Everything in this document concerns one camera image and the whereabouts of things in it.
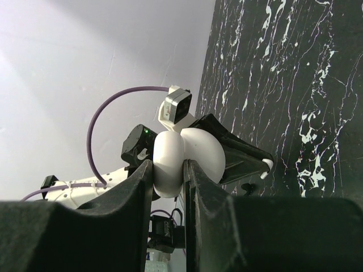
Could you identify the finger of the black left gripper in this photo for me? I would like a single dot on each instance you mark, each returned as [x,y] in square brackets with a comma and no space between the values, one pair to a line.
[242,159]

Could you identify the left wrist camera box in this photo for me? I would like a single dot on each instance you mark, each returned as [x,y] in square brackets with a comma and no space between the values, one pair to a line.
[174,112]

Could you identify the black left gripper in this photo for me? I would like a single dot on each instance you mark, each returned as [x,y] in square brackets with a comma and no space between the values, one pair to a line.
[138,146]

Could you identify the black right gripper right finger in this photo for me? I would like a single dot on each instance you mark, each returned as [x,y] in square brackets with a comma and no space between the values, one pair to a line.
[244,233]

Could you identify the black wireless earbud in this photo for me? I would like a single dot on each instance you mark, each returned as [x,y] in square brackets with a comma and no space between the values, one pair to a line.
[248,188]

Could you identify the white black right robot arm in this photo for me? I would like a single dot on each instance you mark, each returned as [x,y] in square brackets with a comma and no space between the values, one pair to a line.
[164,232]

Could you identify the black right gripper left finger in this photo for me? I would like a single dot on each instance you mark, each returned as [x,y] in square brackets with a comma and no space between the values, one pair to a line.
[108,233]

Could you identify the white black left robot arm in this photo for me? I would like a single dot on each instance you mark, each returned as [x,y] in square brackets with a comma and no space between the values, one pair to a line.
[222,156]

